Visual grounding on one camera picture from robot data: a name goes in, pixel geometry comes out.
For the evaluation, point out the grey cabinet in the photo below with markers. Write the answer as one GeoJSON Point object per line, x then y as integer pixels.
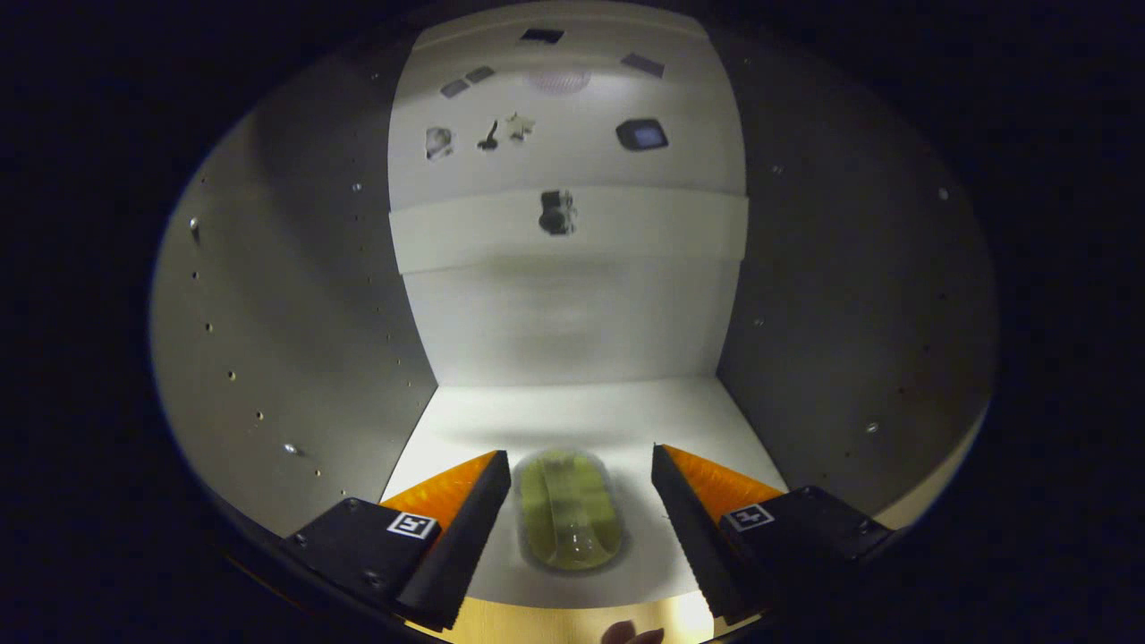
{"type": "Point", "coordinates": [850, 313]}

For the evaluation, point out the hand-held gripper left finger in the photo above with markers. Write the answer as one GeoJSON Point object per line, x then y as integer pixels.
{"type": "Point", "coordinates": [474, 537]}

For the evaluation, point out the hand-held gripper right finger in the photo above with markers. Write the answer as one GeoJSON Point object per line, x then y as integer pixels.
{"type": "Point", "coordinates": [689, 537]}

